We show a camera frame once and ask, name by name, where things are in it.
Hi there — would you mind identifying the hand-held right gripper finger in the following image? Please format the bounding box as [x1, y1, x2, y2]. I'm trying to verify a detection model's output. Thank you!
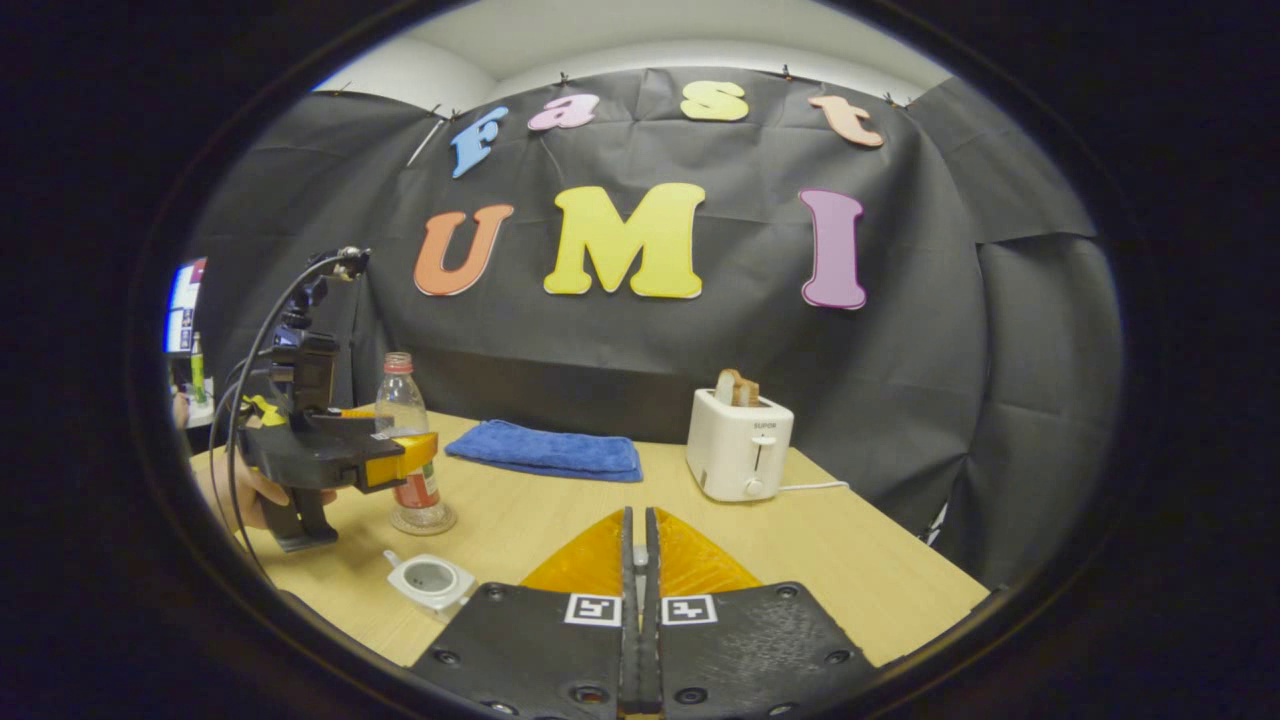
[641, 506, 883, 720]
[408, 506, 642, 720]

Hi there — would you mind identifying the clear plastic water bottle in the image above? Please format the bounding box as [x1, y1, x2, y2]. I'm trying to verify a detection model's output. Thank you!
[374, 351, 451, 529]

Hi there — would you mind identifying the round wooden coaster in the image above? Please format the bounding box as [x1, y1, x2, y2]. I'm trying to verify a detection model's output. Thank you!
[389, 500, 459, 537]

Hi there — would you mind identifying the white teacup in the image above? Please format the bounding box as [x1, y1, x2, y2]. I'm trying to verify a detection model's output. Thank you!
[384, 549, 477, 614]

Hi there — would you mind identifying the blue folded towel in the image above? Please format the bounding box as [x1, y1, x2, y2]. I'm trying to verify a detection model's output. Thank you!
[444, 419, 644, 484]

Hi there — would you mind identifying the computer monitor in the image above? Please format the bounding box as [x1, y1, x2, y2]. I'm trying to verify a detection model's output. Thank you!
[164, 257, 209, 354]

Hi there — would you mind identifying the white toaster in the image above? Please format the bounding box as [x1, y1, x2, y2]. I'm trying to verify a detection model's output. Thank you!
[685, 388, 796, 504]

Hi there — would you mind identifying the black backdrop cloth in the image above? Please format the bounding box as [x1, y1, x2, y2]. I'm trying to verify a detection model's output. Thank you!
[190, 65, 1126, 591]

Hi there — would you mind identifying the toast slice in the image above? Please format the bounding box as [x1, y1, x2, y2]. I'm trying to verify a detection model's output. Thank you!
[714, 368, 762, 408]

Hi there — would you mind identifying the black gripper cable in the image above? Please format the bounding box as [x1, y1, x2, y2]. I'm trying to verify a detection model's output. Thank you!
[208, 246, 372, 587]

